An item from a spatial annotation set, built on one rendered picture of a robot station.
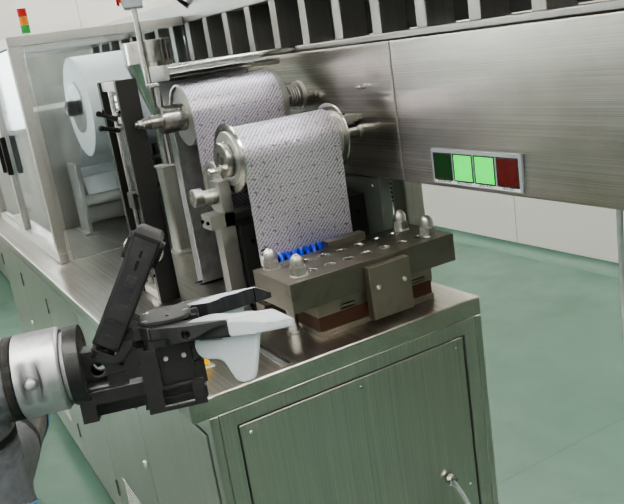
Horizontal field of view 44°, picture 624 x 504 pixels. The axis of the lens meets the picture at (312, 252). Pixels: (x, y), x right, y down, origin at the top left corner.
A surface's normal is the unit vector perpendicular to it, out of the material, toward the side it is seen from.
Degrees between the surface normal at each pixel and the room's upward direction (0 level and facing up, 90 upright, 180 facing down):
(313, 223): 90
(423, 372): 90
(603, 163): 90
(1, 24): 90
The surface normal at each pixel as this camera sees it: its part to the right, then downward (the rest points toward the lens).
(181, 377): 0.19, 0.10
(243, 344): -0.36, 0.19
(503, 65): -0.85, 0.26
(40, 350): 0.03, -0.57
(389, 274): 0.50, 0.16
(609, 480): -0.15, -0.95
